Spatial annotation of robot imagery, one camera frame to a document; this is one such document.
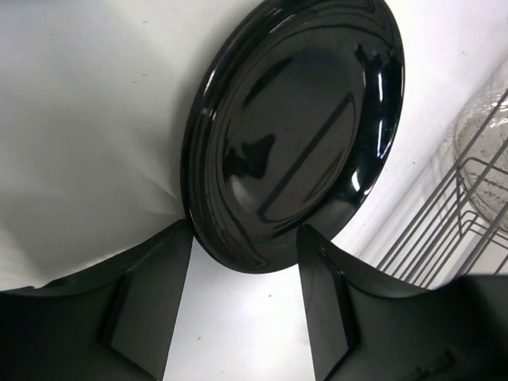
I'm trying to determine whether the black glossy plate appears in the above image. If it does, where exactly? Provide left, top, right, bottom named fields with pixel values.
left=180, top=1, right=405, bottom=274

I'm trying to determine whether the clear textured glass plate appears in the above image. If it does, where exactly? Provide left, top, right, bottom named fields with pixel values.
left=454, top=80, right=507, bottom=223

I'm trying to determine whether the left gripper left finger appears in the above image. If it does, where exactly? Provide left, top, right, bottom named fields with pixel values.
left=1, top=220, right=193, bottom=380

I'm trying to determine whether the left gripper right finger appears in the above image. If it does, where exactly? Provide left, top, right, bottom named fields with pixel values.
left=297, top=225, right=507, bottom=380

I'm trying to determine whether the metal wire dish rack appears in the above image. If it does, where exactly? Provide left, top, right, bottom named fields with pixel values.
left=372, top=87, right=508, bottom=291

